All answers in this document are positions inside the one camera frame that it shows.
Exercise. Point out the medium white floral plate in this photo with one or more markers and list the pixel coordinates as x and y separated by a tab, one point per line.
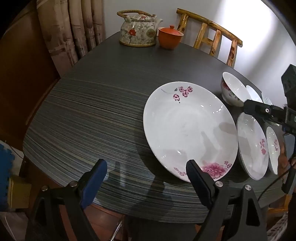
252	143

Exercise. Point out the beige patterned curtain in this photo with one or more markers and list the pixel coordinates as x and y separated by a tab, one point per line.
76	27

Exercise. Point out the brown wooden door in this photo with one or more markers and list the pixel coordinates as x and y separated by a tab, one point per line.
23	81

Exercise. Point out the person's right hand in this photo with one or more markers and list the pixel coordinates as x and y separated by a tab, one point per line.
283	156

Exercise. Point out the wooden chair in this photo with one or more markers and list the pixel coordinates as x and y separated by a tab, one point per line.
217	39

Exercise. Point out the white bowl red print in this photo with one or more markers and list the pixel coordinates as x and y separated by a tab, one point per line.
267	101

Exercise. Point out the yellow cardboard box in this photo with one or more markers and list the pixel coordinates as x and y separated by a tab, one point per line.
19	192

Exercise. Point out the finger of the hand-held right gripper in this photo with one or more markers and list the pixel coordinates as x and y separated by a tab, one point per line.
254	107

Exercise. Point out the small white floral plate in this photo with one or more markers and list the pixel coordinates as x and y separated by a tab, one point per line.
272	150

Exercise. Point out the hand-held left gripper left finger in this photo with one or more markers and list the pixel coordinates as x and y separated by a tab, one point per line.
92	184

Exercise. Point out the white bowl green leaf print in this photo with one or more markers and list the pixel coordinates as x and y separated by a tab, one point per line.
231	85

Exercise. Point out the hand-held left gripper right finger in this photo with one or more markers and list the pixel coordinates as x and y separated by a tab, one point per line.
198	183

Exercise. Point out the large white floral plate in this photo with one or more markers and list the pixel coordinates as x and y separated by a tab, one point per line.
185	122

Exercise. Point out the floral ceramic teapot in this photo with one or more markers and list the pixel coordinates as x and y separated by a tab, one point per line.
136	32

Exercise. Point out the orange lidded cup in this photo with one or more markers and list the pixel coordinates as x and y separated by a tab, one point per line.
168	39

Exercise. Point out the large white bowl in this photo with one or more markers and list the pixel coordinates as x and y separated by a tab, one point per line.
253	93

